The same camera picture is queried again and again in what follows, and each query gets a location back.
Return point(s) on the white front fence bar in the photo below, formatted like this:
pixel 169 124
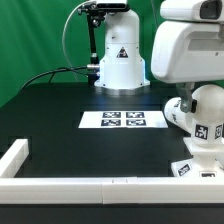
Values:
pixel 127 190

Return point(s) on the white marker sheet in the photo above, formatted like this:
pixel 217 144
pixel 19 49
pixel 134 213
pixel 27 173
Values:
pixel 123 119

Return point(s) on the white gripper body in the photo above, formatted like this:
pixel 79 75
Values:
pixel 188 52

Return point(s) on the white lamp bulb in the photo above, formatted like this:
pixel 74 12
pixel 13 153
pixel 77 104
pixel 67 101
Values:
pixel 208 119

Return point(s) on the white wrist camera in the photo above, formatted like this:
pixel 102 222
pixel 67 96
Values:
pixel 193 10

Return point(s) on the white fence bar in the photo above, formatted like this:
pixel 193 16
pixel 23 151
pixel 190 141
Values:
pixel 13 159
pixel 127 190

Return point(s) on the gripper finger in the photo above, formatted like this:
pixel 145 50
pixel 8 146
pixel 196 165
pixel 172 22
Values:
pixel 188 104

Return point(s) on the white left fence bar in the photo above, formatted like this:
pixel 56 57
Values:
pixel 13 159

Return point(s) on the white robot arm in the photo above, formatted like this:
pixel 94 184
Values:
pixel 122 68

